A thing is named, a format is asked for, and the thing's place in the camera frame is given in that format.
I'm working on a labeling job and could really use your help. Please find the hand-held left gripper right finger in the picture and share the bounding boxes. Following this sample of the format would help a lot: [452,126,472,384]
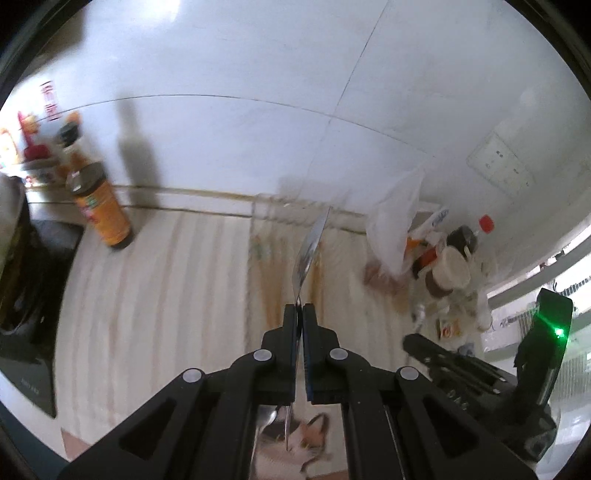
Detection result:
[302,302,539,480]

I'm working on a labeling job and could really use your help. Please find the cream plastic cup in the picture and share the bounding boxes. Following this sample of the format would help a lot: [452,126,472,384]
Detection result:
[431,247,472,289]

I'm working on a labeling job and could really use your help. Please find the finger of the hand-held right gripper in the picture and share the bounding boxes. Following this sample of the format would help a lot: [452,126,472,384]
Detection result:
[403,333,509,393]

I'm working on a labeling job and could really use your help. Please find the colourful cartoon wall stickers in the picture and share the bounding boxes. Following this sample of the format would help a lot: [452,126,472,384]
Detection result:
[0,111,63,188]

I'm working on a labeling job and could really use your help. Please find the soy sauce bottle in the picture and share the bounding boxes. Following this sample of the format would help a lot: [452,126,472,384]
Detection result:
[58,113,134,250]

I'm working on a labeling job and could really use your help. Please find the small red patterned card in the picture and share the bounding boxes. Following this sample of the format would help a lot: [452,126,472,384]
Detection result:
[436,318,462,342]

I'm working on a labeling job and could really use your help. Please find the dark bottle with red cap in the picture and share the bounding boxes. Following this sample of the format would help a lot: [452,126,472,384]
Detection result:
[447,215,497,254]

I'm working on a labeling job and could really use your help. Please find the black gas stove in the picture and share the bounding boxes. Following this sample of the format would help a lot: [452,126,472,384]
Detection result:
[0,220,85,418]

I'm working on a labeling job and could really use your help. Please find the red seal wall sticker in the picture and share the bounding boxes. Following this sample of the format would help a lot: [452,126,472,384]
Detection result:
[39,80,61,123]

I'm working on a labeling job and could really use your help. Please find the metal spoon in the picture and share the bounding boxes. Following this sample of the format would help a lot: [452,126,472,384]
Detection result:
[256,406,279,437]
[284,206,332,452]

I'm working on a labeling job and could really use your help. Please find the white wall socket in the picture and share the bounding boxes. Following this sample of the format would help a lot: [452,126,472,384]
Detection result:
[503,164,539,200]
[466,131,506,174]
[485,148,525,188]

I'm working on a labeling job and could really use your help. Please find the window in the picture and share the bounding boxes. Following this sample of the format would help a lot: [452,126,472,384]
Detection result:
[485,217,591,462]

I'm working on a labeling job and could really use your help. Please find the cat printed striped mat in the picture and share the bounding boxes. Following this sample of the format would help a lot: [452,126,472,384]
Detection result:
[55,208,462,480]

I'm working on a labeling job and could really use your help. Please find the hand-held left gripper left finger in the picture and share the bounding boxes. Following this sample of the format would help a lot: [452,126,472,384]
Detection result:
[58,302,303,480]

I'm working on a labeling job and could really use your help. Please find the crumpled clear plastic bag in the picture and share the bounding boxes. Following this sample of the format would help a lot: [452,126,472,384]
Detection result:
[443,279,497,334]

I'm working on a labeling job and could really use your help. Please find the orange bottle with white label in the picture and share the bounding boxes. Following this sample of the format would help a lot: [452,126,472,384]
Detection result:
[406,208,452,278]

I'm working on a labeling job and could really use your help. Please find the wok with long handle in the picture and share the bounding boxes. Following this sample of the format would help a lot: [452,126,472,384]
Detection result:
[0,173,29,334]

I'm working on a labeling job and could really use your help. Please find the clear rectangular tray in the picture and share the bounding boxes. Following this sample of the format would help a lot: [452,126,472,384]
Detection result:
[252,193,409,326]

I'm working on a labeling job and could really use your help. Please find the brown lidded jar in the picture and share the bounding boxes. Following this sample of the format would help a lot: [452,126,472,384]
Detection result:
[425,272,455,298]

